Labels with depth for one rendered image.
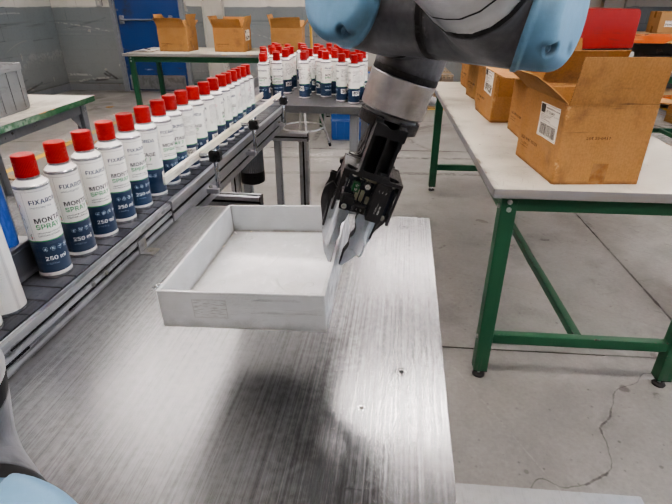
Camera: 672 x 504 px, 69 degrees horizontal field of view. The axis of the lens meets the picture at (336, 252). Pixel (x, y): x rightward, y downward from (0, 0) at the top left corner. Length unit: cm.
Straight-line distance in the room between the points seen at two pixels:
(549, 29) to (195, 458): 54
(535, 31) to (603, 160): 135
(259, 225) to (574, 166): 112
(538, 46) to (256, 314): 39
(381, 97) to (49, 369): 58
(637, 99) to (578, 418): 106
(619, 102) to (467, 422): 112
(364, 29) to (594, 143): 131
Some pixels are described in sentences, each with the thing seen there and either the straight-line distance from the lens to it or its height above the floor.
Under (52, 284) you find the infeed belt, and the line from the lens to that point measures 92.
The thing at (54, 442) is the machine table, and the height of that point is 83.
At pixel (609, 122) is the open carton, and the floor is 97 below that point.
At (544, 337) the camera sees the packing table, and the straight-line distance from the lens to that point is 196.
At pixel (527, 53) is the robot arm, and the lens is 39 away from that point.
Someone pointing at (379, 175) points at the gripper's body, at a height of 112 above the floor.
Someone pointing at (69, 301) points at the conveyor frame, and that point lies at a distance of 90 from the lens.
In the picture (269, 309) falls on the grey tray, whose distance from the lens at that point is 57.
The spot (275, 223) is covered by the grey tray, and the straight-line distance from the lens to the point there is 82.
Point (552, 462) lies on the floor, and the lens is 180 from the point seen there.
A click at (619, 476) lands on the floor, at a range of 185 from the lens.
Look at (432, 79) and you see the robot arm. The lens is 56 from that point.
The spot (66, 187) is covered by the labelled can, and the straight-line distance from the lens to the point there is 94.
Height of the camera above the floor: 129
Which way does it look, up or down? 27 degrees down
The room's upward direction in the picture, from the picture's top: straight up
